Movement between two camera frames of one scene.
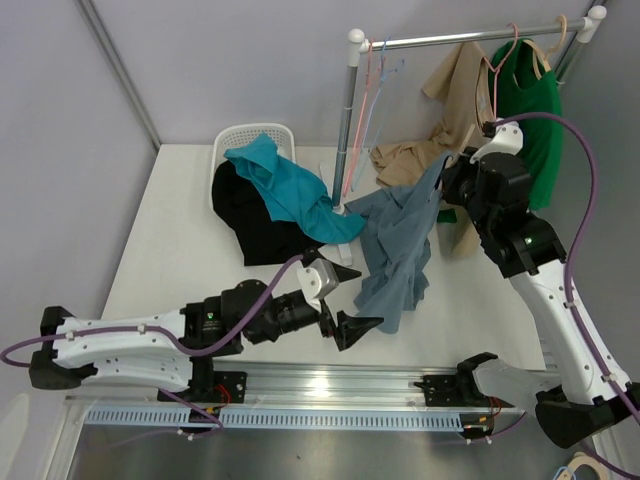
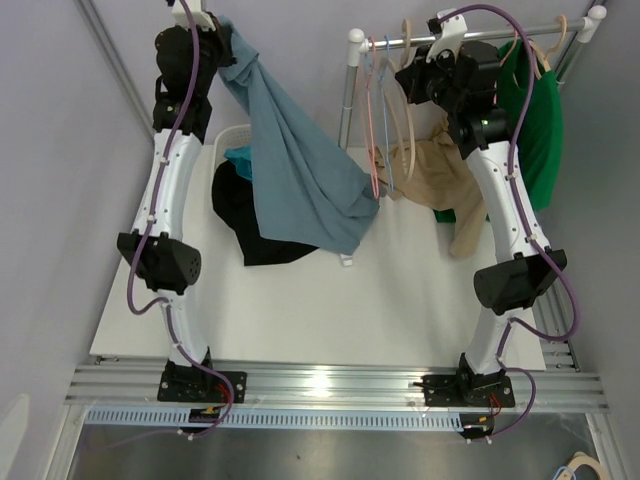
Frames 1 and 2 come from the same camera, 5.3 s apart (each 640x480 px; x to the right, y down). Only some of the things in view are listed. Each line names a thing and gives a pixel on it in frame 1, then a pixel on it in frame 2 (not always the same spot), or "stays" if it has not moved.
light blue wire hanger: [371, 113] → [383, 70]
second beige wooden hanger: [545, 58] stays
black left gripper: [348, 328] → [219, 39]
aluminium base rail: [306, 385] stays
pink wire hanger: [360, 113] → [370, 88]
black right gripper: [452, 176] → [411, 77]
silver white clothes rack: [357, 43] stays
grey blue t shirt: [395, 247] → [307, 187]
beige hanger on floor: [579, 459] stays
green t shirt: [520, 83] stays
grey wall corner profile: [119, 70] stays
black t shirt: [265, 241] stays
